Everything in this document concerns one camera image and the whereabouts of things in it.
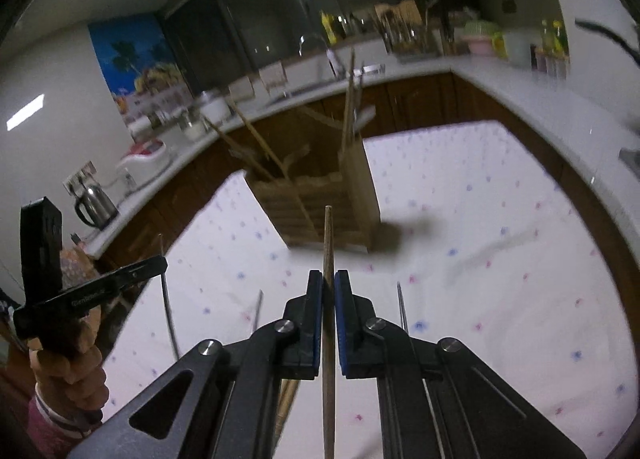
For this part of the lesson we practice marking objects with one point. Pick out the metal chopstick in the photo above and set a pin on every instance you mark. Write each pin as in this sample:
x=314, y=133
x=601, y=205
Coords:
x=402, y=309
x=167, y=309
x=258, y=309

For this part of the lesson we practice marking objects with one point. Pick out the steel gas stove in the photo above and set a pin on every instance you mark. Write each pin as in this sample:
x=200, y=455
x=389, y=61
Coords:
x=631, y=156

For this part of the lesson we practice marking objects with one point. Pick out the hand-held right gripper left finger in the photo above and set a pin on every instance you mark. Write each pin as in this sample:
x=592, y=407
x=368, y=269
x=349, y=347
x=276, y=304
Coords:
x=315, y=319

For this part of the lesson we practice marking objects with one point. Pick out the grey kitchen countertop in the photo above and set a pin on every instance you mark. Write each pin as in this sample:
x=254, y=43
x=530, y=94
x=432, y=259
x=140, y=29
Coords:
x=550, y=109

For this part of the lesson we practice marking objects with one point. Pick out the clear plastic pitcher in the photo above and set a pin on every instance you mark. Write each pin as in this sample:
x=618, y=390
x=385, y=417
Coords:
x=517, y=49

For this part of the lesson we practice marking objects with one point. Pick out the stainless steel electric kettle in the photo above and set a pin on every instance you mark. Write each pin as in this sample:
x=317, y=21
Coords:
x=97, y=206

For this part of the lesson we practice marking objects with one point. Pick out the hanging dish cloth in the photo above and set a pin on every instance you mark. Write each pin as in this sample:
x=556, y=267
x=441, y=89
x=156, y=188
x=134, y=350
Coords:
x=241, y=88
x=274, y=75

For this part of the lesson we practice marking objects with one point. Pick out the white tap filter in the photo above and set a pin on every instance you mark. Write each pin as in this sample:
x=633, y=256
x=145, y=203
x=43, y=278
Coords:
x=333, y=61

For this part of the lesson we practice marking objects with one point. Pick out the wooden utensil holder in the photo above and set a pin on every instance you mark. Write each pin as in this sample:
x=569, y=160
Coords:
x=320, y=209

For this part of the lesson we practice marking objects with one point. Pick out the floral cloth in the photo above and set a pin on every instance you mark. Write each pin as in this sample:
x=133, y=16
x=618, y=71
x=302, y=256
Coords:
x=75, y=264

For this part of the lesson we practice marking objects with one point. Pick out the chrome faucet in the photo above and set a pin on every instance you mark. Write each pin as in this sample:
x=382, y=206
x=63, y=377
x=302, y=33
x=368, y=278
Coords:
x=305, y=41

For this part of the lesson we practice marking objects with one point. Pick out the wall power socket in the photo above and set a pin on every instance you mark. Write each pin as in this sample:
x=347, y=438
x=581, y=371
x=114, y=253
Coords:
x=80, y=178

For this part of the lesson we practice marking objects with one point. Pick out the dark pump bottle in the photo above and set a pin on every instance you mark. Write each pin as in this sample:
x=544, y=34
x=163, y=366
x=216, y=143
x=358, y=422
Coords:
x=348, y=26

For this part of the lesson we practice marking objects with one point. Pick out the steel kitchen sink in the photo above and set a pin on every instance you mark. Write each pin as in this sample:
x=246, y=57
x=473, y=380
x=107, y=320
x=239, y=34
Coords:
x=300, y=89

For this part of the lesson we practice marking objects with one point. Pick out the tropical fruit wall poster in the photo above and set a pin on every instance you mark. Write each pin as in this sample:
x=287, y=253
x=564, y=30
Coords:
x=130, y=59

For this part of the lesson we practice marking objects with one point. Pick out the wooden base cabinets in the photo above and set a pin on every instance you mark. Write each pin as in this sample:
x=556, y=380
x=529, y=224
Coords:
x=425, y=99

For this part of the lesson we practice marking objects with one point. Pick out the dark kitchen window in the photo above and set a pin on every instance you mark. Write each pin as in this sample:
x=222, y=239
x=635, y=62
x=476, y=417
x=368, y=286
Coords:
x=240, y=14

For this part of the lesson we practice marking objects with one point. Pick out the dish rack with utensils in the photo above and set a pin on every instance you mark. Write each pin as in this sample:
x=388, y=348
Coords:
x=410, y=44

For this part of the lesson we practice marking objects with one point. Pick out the oil bottle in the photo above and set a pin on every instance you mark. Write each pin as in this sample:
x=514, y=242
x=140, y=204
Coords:
x=548, y=36
x=561, y=36

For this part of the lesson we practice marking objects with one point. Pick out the glass jar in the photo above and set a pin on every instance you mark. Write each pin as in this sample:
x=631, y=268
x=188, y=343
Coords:
x=192, y=129

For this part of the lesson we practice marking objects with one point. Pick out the person's left forearm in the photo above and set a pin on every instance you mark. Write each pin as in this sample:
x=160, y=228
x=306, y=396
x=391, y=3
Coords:
x=50, y=431

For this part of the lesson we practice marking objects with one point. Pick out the yellow bottle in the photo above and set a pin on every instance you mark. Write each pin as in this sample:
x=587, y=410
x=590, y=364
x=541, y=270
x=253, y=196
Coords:
x=328, y=26

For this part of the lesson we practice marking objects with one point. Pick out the white dotted tablecloth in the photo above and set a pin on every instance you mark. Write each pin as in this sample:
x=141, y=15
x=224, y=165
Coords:
x=475, y=214

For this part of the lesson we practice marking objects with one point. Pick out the dark wall outlet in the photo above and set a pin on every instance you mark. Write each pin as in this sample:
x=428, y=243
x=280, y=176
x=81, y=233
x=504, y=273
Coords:
x=509, y=6

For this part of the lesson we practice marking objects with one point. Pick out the white red rice cooker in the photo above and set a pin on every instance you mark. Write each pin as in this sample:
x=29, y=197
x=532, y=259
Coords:
x=147, y=159

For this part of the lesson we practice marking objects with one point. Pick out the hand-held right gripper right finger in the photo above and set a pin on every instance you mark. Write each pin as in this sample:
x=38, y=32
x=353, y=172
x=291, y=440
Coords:
x=342, y=319

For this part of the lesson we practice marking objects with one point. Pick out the person's left hand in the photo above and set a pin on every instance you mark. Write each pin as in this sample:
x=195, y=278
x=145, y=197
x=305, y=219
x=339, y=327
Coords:
x=70, y=379

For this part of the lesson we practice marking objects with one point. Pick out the wooden cutting board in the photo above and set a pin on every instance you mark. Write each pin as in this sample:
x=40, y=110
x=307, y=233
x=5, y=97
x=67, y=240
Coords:
x=400, y=14

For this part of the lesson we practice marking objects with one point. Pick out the black wok with lid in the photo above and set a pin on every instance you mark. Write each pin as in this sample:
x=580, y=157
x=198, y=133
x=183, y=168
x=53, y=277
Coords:
x=607, y=34

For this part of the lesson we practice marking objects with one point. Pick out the spice jar set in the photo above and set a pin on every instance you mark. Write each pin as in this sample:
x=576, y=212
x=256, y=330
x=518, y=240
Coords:
x=552, y=64

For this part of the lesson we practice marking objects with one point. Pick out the dark carved wooden chopstick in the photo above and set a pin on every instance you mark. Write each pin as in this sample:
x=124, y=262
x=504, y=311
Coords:
x=230, y=141
x=255, y=131

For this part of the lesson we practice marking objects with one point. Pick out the paper towel roll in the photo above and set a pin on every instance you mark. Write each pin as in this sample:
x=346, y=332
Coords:
x=137, y=126

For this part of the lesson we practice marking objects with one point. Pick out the green pink basin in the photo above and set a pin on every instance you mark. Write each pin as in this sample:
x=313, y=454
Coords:
x=480, y=39

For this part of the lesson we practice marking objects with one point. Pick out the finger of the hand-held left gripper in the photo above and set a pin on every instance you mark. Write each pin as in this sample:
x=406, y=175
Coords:
x=145, y=269

